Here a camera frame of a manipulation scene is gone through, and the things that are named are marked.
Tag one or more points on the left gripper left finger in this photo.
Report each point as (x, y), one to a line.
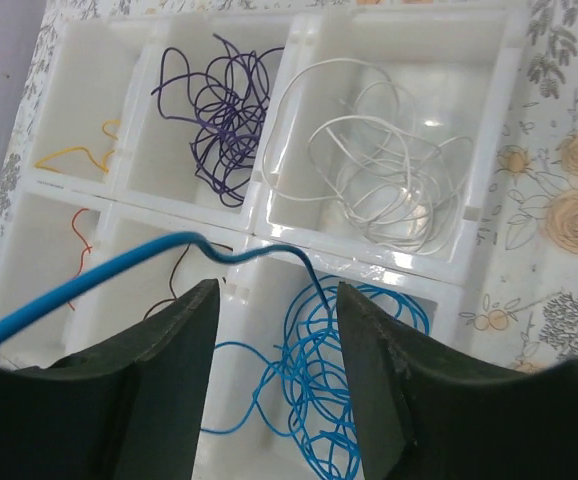
(129, 407)

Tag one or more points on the white compartment tray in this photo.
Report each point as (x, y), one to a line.
(373, 154)

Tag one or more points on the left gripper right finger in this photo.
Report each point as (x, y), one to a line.
(423, 410)

